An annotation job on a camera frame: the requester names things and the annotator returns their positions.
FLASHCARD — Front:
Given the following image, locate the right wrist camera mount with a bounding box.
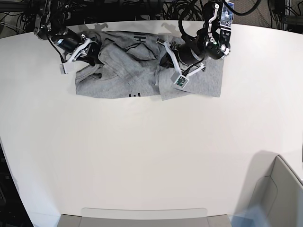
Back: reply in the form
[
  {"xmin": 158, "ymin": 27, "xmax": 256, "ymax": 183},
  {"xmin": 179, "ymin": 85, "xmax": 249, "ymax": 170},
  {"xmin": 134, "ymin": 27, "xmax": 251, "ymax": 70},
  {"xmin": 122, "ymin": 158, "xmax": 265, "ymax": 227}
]
[{"xmin": 60, "ymin": 33, "xmax": 101, "ymax": 74}]

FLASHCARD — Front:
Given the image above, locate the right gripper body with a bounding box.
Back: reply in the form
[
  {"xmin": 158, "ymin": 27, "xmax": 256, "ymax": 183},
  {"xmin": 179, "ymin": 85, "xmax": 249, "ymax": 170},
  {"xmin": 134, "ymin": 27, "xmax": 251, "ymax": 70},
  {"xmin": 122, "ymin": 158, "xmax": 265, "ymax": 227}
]
[{"xmin": 53, "ymin": 35, "xmax": 82, "ymax": 53}]

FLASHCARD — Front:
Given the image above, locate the blue translucent object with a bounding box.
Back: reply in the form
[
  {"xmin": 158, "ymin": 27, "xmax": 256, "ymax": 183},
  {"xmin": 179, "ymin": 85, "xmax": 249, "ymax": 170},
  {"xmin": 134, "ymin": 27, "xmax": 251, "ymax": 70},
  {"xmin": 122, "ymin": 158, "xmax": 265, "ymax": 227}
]
[{"xmin": 229, "ymin": 205, "xmax": 268, "ymax": 227}]

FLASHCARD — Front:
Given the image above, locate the grey T-shirt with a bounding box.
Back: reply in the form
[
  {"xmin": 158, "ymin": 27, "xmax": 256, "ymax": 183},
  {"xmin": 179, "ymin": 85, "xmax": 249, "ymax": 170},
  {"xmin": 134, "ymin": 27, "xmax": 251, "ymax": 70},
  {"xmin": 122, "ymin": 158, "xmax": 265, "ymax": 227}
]
[{"xmin": 75, "ymin": 31, "xmax": 224, "ymax": 100}]

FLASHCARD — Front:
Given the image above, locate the black cable bundle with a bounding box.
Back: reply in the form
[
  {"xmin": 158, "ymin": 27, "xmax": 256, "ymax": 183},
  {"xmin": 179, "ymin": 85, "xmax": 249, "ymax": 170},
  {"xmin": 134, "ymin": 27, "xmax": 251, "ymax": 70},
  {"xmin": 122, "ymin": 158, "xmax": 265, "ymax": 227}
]
[{"xmin": 156, "ymin": 0, "xmax": 206, "ymax": 22}]

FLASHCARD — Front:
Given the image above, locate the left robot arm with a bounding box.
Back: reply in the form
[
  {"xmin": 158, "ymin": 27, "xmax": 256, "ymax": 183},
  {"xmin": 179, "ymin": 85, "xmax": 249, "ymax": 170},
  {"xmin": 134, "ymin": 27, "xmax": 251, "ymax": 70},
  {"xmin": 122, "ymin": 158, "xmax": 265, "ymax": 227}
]
[{"xmin": 160, "ymin": 0, "xmax": 235, "ymax": 68}]

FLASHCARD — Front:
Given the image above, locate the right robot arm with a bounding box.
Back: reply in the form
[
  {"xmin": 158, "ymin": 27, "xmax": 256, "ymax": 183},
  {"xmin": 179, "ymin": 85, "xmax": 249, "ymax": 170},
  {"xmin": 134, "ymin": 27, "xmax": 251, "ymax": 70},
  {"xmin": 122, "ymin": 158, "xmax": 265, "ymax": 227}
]
[{"xmin": 34, "ymin": 0, "xmax": 104, "ymax": 66}]

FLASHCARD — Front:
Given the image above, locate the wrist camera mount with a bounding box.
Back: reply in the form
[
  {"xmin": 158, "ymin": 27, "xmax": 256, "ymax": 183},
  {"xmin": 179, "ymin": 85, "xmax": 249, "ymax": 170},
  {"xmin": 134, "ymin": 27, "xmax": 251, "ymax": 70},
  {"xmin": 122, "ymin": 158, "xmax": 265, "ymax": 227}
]
[
  {"xmin": 60, "ymin": 33, "xmax": 101, "ymax": 74},
  {"xmin": 156, "ymin": 39, "xmax": 205, "ymax": 88}
]

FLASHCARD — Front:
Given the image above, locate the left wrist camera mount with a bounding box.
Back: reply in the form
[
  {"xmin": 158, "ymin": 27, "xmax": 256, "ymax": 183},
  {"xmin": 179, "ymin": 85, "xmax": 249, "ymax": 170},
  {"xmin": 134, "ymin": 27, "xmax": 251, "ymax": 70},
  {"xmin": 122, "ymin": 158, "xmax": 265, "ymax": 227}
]
[{"xmin": 156, "ymin": 39, "xmax": 205, "ymax": 88}]

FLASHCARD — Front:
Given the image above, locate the white storage bin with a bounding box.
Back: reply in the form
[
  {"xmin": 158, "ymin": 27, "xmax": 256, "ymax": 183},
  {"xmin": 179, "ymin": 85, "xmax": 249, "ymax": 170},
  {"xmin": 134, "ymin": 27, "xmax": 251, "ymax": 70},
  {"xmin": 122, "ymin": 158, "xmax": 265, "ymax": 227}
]
[{"xmin": 249, "ymin": 156, "xmax": 303, "ymax": 227}]

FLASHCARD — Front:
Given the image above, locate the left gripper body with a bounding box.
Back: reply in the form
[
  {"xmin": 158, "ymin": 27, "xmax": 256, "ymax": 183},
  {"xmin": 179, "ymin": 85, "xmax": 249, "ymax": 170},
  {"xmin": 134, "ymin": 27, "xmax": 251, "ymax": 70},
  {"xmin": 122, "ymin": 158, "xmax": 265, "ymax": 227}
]
[{"xmin": 176, "ymin": 39, "xmax": 207, "ymax": 66}]

